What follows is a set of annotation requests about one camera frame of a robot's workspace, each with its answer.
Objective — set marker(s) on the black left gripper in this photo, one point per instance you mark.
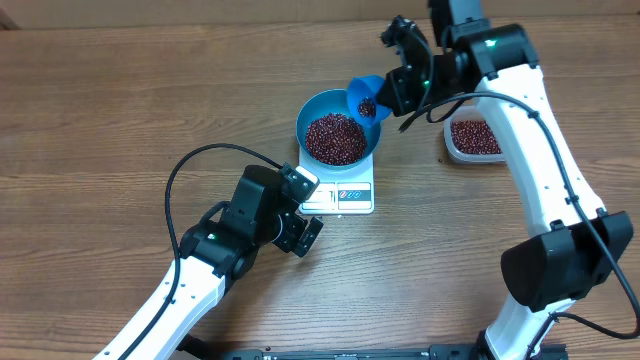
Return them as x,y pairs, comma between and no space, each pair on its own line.
296,224

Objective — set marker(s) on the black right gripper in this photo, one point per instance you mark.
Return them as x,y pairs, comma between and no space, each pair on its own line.
398,88

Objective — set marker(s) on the blue plastic measuring scoop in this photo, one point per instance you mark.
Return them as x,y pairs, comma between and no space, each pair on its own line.
362,103

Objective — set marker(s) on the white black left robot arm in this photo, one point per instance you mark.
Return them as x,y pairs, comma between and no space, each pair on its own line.
216,252

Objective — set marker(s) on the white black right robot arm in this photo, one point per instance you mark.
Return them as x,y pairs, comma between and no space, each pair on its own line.
574,243

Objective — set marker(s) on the white digital kitchen scale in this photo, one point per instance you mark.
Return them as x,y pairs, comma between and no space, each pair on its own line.
342,190

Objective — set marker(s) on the red beans in bowl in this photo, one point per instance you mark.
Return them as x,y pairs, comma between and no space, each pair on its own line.
336,140

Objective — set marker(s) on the teal metal bowl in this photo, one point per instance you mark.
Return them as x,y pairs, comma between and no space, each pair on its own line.
331,101

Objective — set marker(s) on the clear container of red beans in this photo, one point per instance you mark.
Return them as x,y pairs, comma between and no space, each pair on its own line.
469,140

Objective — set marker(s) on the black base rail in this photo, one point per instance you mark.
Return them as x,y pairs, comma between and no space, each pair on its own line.
192,348

